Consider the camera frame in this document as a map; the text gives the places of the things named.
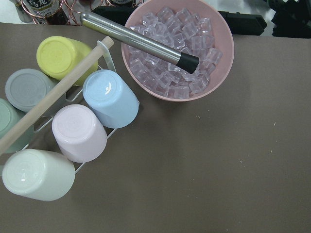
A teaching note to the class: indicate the light blue cup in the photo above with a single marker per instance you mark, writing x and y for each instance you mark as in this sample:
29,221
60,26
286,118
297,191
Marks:
110,98

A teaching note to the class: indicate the steel muddler black tip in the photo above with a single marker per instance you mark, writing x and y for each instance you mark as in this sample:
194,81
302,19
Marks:
187,62

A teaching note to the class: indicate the pink cup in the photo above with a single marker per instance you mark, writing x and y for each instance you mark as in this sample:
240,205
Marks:
79,134

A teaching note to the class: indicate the clear ice cubes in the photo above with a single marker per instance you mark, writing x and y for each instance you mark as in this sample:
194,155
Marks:
185,32

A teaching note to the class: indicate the pink bowl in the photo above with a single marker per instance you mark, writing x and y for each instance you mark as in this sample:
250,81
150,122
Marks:
220,29

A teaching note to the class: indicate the yellow cup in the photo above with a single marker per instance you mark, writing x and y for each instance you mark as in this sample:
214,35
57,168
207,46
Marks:
57,56

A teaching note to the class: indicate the white cup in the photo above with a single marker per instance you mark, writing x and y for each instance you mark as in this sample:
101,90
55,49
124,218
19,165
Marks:
38,174

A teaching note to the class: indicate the grey cup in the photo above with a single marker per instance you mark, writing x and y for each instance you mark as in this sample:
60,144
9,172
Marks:
25,88

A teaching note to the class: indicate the green cup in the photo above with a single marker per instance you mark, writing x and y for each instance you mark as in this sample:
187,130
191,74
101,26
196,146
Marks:
9,117

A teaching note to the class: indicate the white wire cup rack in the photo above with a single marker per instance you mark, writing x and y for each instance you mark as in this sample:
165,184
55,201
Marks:
109,62

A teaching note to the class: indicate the wooden rack handle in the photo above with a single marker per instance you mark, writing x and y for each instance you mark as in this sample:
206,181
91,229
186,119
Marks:
65,84

